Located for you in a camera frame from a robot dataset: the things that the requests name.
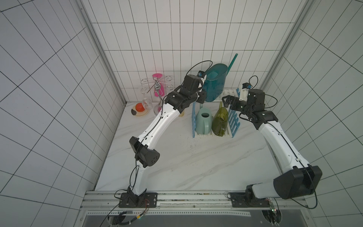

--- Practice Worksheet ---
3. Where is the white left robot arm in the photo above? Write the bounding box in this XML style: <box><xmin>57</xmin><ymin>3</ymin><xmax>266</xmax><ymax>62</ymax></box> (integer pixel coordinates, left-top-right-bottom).
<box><xmin>130</xmin><ymin>72</ymin><xmax>206</xmax><ymax>197</ymax></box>

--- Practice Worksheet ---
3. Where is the mint green watering can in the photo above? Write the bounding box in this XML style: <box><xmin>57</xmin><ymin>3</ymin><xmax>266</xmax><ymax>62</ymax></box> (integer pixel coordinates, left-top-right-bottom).
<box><xmin>195</xmin><ymin>107</ymin><xmax>213</xmax><ymax>135</ymax></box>

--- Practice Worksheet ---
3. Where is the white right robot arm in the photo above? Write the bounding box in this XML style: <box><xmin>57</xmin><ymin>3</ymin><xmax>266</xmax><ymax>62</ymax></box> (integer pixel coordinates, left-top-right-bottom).
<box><xmin>222</xmin><ymin>89</ymin><xmax>322</xmax><ymax>199</ymax></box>

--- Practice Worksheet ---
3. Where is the blue and white slatted shelf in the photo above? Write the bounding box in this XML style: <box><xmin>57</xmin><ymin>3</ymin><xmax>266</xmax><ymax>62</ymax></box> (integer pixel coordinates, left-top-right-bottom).
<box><xmin>192</xmin><ymin>89</ymin><xmax>241</xmax><ymax>138</ymax></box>

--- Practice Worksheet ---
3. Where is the aluminium mounting rail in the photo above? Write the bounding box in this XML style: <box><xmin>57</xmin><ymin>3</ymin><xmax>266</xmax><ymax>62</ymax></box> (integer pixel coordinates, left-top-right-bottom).
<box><xmin>80</xmin><ymin>191</ymin><xmax>306</xmax><ymax>217</ymax></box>

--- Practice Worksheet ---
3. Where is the pink cup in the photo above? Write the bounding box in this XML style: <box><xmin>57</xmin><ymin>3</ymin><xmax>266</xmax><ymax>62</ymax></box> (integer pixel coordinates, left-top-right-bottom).
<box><xmin>152</xmin><ymin>73</ymin><xmax>165</xmax><ymax>98</ymax></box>

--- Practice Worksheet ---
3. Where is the dark teal watering can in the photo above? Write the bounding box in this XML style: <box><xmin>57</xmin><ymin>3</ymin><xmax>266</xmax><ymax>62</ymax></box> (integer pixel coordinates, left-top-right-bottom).
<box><xmin>203</xmin><ymin>54</ymin><xmax>238</xmax><ymax>102</ymax></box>

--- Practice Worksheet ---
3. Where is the clear wine glass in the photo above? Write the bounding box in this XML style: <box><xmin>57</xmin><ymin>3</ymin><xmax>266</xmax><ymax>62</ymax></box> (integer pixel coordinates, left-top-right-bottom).
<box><xmin>140</xmin><ymin>87</ymin><xmax>153</xmax><ymax>111</ymax></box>

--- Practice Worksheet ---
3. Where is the wooden plate with red ball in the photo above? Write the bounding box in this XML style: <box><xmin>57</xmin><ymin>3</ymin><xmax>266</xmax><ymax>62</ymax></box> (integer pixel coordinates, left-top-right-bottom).
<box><xmin>131</xmin><ymin>103</ymin><xmax>149</xmax><ymax>117</ymax></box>

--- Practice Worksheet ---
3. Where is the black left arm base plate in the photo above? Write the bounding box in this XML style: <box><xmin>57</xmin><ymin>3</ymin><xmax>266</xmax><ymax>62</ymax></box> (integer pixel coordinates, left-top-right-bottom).
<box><xmin>118</xmin><ymin>192</ymin><xmax>158</xmax><ymax>208</ymax></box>

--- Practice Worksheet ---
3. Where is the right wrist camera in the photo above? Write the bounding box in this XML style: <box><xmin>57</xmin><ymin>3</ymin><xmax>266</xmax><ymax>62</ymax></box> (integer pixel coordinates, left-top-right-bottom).
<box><xmin>239</xmin><ymin>82</ymin><xmax>252</xmax><ymax>101</ymax></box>

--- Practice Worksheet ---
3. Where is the chrome glass holder stand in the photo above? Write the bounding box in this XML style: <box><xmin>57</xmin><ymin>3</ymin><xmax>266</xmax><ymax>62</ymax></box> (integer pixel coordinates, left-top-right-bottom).
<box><xmin>140</xmin><ymin>73</ymin><xmax>174</xmax><ymax>115</ymax></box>

